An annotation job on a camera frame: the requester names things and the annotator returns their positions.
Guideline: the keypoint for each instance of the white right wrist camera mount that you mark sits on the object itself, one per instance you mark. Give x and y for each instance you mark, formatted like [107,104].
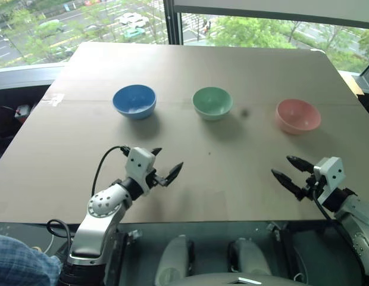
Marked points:
[330,175]

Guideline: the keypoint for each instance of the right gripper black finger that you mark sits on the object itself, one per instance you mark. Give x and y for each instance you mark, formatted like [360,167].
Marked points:
[302,164]
[288,183]

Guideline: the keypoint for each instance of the red and white device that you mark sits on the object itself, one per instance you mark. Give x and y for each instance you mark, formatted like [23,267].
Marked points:
[22,111]

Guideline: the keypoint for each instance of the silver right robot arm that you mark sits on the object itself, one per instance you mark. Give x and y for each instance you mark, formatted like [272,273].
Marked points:
[355,226]

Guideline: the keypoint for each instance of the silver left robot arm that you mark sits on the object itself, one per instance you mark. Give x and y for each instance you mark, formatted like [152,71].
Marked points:
[95,220]

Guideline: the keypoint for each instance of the dark window frame pillar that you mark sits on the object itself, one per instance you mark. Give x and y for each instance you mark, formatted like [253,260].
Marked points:
[172,21]

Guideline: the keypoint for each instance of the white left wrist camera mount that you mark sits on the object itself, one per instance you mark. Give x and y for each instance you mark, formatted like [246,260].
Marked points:
[138,167]

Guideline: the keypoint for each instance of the grey robot torso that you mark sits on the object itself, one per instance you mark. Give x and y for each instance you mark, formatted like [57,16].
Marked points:
[220,280]

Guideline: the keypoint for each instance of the red bowl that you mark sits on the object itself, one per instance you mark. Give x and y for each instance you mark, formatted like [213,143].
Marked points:
[297,117]

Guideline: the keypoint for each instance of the blue plaid clothed person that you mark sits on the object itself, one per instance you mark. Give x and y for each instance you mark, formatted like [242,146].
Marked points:
[21,262]

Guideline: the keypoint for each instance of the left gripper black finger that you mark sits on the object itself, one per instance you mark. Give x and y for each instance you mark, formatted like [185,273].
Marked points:
[174,173]
[156,151]

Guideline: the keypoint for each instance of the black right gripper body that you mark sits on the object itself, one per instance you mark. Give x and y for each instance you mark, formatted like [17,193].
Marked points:
[312,186]

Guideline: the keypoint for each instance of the green bowl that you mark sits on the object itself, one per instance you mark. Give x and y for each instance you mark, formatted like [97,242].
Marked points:
[212,102]

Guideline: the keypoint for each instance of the grey rounded robot leg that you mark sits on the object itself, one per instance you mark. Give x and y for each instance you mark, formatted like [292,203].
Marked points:
[172,259]
[250,257]

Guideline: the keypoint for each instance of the blue bowl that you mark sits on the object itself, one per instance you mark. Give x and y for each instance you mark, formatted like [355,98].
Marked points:
[134,102]

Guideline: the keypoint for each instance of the metal table bracket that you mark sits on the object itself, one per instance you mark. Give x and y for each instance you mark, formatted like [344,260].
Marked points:
[275,231]
[135,233]

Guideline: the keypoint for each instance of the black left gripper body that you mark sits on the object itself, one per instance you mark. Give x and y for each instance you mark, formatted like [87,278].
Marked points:
[156,179]

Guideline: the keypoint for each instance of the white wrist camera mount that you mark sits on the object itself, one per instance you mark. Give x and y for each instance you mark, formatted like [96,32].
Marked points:
[330,175]
[138,167]

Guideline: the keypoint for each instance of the dark monitor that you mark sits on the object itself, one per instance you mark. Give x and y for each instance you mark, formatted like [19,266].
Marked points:
[368,78]

